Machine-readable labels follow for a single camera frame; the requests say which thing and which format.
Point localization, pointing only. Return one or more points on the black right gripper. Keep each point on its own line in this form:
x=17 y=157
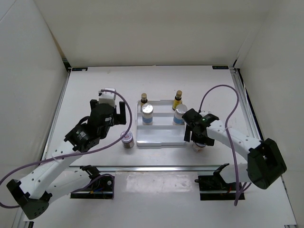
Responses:
x=208 y=141

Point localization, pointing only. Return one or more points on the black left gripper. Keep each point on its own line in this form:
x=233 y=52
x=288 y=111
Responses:
x=122 y=114

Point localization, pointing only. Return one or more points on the pale white-lid jar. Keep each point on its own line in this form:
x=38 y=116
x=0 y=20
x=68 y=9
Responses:
x=198 y=146

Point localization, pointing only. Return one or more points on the silver-lid spice jar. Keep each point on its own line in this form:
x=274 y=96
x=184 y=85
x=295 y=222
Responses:
x=180 y=110
x=147 y=114

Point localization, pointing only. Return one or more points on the yellow sauce bottle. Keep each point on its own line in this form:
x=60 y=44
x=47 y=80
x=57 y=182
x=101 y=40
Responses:
x=144 y=99
x=177 y=100

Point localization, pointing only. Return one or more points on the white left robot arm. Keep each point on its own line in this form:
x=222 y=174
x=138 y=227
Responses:
x=49 y=181

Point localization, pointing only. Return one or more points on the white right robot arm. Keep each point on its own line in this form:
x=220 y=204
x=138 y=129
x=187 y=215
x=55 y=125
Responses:
x=264 y=162

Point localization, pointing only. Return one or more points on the white three-compartment tray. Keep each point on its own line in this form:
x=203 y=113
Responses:
x=162 y=131

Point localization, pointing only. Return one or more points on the left dark white-lid jar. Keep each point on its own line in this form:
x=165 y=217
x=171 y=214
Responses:
x=128 y=141

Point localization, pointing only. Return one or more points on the left dark table label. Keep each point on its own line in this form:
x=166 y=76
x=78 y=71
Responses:
x=79 y=69

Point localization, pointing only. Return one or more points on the dark table label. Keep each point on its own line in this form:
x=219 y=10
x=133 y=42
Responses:
x=220 y=67
x=79 y=69

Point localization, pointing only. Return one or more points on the right dark table label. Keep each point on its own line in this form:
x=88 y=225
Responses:
x=220 y=67

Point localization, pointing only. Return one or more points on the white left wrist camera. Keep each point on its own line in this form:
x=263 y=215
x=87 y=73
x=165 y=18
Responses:
x=107 y=97

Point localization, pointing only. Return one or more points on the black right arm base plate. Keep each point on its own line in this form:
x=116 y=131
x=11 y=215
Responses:
x=215 y=188

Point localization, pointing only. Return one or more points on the left aluminium frame rail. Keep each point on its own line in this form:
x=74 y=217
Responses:
x=57 y=110

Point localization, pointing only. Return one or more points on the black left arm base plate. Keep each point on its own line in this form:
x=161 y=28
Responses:
x=102 y=188

